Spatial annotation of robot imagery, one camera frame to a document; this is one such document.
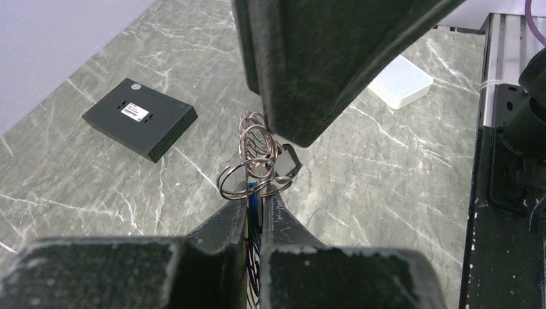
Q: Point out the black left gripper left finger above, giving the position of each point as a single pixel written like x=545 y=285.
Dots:
x=203 y=269

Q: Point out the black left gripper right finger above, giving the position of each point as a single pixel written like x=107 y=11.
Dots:
x=299 y=271

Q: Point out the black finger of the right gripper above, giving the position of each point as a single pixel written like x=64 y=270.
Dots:
x=308 y=60

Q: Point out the steel key holder plate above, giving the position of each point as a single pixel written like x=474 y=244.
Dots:
x=258 y=152

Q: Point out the blue key tag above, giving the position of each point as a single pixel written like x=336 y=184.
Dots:
x=254 y=208

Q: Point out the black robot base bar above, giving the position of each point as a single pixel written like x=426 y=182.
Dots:
x=504 y=258

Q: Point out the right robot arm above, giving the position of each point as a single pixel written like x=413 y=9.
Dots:
x=308 y=60

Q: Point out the black key tag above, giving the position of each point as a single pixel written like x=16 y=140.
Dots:
x=288 y=163

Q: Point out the black box on table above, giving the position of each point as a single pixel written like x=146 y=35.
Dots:
x=142 y=119

